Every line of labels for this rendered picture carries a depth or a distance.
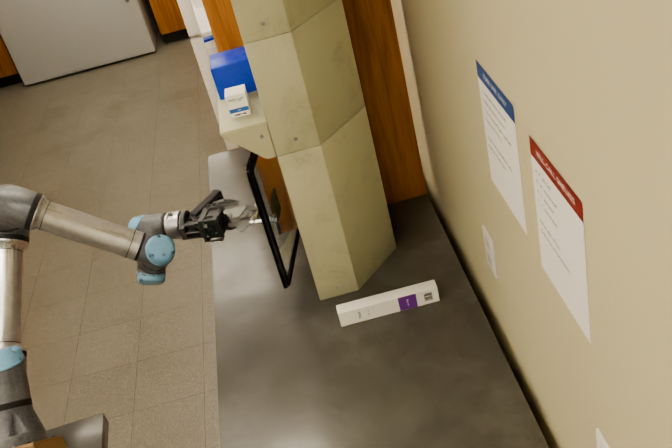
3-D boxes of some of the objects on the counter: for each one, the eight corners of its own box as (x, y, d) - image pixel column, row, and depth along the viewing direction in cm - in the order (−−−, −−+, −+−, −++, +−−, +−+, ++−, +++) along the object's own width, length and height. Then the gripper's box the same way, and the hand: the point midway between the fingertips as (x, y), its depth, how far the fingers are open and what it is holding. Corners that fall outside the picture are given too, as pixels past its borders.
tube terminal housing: (384, 214, 250) (330, -25, 209) (407, 277, 223) (351, 16, 182) (306, 235, 250) (236, 0, 209) (320, 301, 223) (243, 44, 181)
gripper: (185, 249, 220) (260, 240, 216) (173, 220, 215) (250, 210, 210) (193, 230, 227) (265, 221, 223) (181, 201, 222) (256, 191, 217)
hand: (255, 210), depth 219 cm, fingers closed, pressing on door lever
